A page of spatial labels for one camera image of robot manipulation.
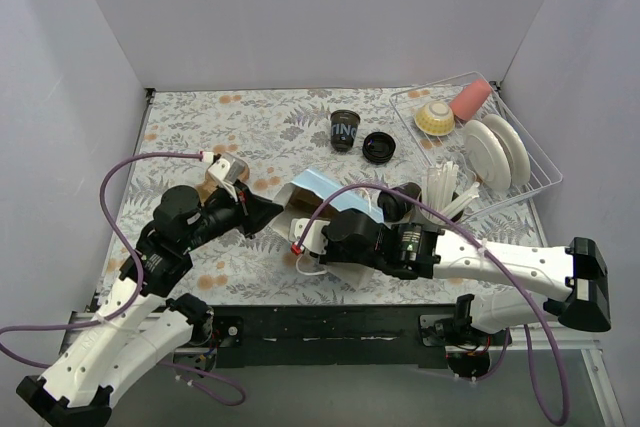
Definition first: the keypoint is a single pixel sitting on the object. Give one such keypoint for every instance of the black coffee cup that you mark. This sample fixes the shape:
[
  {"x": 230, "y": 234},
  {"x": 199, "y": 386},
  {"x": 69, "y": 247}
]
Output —
[
  {"x": 343, "y": 131},
  {"x": 394, "y": 205}
]

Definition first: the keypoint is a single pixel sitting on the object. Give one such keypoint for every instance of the stack of black lids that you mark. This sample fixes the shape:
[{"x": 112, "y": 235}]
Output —
[{"x": 378, "y": 147}]

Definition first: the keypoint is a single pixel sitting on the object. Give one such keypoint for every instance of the floral tablecloth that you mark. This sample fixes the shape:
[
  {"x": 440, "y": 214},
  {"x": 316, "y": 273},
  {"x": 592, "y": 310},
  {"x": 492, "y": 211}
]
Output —
[{"x": 279, "y": 134}]

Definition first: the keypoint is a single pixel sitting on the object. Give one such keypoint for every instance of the grey cup with straws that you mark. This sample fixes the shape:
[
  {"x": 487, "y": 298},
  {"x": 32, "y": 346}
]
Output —
[{"x": 449, "y": 189}]

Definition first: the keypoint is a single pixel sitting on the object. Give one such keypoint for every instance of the single brown cup carrier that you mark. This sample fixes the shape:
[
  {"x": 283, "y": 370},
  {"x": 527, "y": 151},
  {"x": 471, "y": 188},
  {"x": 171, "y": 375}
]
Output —
[{"x": 304, "y": 200}]

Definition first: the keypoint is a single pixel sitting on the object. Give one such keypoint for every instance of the light blue paper bag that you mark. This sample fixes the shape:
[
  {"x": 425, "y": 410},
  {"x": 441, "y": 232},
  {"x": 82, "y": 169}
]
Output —
[{"x": 321, "y": 185}]

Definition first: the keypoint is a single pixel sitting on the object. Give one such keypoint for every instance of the front white plate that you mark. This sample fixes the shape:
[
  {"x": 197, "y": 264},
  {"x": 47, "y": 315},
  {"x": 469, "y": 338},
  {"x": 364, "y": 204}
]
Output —
[{"x": 486, "y": 156}]

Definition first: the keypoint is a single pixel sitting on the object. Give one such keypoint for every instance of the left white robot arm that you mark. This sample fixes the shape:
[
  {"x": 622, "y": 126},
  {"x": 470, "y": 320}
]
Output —
[{"x": 139, "y": 324}]

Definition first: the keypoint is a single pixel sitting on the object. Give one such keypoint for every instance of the white wire dish rack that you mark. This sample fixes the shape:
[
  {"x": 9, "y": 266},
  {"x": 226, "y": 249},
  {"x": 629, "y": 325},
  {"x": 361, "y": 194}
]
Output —
[{"x": 450, "y": 147}]

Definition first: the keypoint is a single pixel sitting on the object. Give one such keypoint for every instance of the yellow patterned bowl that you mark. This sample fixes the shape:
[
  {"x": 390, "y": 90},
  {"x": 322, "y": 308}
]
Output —
[{"x": 435, "y": 118}]

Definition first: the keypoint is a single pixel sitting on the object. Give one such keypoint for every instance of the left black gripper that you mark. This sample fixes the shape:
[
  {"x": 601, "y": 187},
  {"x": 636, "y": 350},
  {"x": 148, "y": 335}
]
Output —
[{"x": 245, "y": 212}]

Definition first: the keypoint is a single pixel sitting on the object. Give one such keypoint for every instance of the pink plastic cup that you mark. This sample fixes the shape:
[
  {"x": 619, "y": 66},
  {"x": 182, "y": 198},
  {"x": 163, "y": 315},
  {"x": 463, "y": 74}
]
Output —
[{"x": 465, "y": 105}]

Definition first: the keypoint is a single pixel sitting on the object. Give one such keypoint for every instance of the white plate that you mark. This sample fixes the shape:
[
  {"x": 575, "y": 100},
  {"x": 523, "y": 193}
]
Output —
[
  {"x": 486, "y": 156},
  {"x": 513, "y": 146}
]

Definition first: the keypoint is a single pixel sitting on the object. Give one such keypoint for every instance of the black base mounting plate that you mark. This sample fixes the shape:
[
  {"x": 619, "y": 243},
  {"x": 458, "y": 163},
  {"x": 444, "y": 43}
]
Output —
[{"x": 318, "y": 335}]

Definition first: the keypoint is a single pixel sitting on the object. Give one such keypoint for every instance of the brown cardboard cup sleeves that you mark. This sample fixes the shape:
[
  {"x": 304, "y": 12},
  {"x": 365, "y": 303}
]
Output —
[{"x": 210, "y": 187}]

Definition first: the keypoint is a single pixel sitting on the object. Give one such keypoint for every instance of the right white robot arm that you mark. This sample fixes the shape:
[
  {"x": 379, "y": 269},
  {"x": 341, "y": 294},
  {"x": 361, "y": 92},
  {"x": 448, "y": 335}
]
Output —
[{"x": 564, "y": 284}]

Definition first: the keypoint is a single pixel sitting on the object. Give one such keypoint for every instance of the back white plate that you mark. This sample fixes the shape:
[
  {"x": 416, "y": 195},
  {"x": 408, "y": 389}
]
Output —
[{"x": 513, "y": 146}]

